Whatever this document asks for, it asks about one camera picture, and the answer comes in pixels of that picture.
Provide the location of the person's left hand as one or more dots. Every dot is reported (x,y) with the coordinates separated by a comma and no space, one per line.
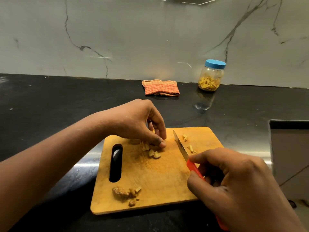
(130,120)

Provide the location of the person's right hand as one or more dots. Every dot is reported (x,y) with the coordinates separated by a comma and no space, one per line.
(241,188)

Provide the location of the pile of ginger slices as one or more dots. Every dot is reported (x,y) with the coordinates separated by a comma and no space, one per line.
(154,154)

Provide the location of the knobby ginger piece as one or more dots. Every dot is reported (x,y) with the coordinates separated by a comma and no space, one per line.
(120,193)

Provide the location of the small round ginger end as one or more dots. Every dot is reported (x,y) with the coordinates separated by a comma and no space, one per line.
(132,203)

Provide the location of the blue-lidded plastic jar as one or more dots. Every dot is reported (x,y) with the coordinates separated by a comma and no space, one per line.
(212,75)

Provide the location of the person's left forearm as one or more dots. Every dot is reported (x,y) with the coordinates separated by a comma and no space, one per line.
(43,171)

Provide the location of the blue jar lid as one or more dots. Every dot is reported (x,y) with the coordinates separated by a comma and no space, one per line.
(215,64)

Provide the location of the orange checked cloth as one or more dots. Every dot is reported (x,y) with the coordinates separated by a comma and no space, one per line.
(160,87)

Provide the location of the beige cabinet door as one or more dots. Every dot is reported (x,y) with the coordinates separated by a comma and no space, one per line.
(289,154)

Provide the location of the wooden cutting board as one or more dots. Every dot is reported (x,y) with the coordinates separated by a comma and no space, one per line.
(157,181)

